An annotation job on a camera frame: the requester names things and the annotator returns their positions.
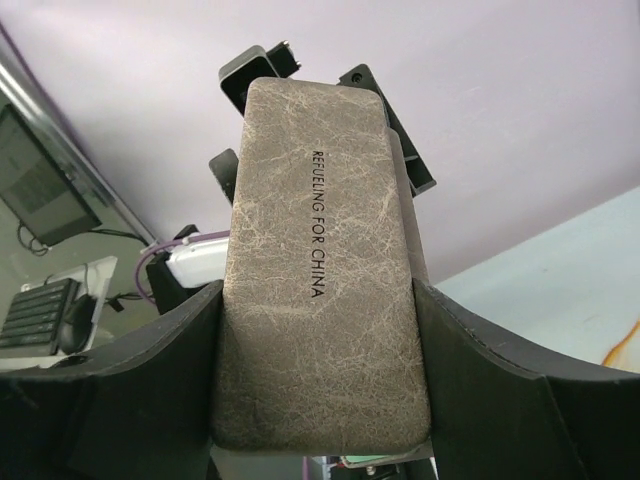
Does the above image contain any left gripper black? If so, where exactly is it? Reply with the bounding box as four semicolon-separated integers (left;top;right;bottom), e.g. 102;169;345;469
209;44;436;201

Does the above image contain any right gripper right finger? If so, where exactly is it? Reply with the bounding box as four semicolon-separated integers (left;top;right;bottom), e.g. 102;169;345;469
413;280;639;479

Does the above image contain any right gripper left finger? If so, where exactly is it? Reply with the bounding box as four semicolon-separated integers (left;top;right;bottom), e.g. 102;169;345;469
1;281;223;479

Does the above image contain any grey glasses case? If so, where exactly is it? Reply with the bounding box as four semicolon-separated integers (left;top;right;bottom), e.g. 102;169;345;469
211;78;430;455

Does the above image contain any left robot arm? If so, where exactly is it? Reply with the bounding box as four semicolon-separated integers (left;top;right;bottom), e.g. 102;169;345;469
135;41;436;314

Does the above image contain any black computer mouse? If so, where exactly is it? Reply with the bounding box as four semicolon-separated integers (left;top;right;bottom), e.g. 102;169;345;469
58;294;97;355

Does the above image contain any black keyboard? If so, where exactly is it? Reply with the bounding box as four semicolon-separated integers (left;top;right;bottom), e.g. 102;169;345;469
1;278;80;354

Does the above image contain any black computer monitor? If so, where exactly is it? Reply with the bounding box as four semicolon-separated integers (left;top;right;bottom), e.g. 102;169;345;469
1;104;102;246

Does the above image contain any left aluminium frame post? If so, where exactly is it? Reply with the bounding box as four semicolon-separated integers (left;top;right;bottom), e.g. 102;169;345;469
1;26;157;244

